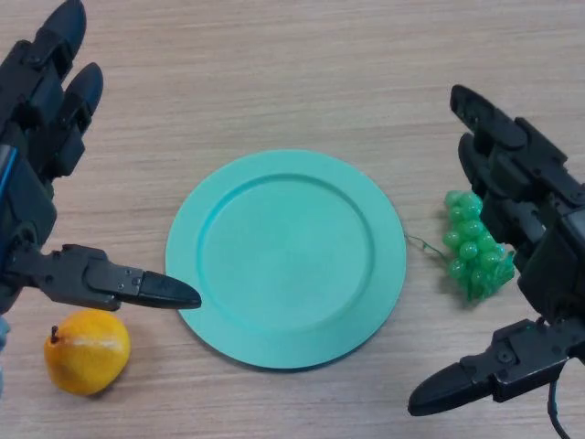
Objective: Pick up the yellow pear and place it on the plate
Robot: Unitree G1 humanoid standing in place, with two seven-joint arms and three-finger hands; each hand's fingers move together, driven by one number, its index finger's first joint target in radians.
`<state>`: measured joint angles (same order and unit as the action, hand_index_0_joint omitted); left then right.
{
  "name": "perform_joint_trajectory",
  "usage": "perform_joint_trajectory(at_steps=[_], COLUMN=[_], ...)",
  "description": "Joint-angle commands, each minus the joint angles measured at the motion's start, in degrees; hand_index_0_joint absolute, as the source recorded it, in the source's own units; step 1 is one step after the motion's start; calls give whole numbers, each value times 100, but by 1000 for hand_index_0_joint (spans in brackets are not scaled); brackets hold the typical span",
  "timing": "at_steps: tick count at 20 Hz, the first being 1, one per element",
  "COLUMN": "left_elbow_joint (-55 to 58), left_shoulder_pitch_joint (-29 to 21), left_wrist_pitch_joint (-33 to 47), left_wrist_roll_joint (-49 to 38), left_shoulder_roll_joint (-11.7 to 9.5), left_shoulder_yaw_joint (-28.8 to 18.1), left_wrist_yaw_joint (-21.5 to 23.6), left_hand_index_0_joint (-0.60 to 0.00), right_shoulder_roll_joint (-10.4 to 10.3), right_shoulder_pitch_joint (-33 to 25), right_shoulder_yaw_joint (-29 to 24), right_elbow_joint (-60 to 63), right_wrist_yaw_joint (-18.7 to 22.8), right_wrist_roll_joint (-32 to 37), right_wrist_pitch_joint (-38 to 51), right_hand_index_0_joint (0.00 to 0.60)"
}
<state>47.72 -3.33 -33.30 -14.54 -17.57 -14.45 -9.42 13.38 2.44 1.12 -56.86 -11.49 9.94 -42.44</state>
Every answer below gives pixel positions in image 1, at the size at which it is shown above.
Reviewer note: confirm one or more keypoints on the green grape bunch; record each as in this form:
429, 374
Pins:
466, 247

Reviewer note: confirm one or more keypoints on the yellow pear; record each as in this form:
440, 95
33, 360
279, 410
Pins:
87, 361

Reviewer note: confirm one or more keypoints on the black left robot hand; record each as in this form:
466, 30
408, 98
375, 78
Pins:
27, 192

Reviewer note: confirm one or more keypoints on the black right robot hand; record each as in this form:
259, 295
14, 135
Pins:
548, 256

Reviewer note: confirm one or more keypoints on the teal round plate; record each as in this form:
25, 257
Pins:
288, 260

